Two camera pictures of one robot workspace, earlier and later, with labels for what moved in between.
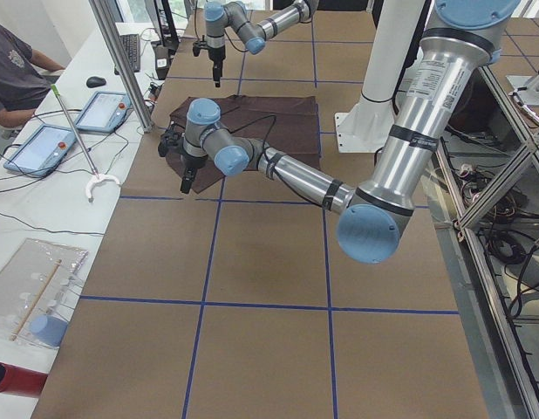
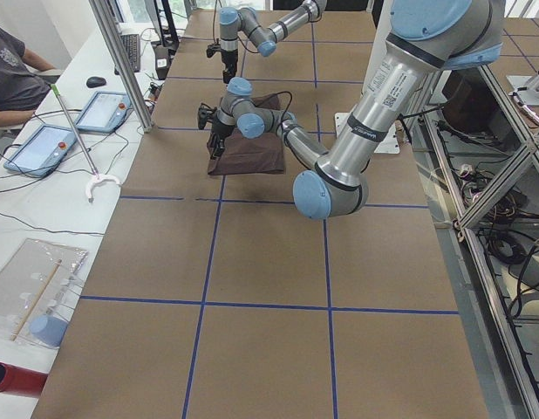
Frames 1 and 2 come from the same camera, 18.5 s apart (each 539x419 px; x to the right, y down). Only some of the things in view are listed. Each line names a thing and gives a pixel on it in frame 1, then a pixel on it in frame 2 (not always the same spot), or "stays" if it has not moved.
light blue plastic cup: x=48 y=329 stays
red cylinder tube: x=15 y=380 stays
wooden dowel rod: x=14 y=335 stays
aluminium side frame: x=488 y=189 stays
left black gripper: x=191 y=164 -> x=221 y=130
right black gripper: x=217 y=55 -> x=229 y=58
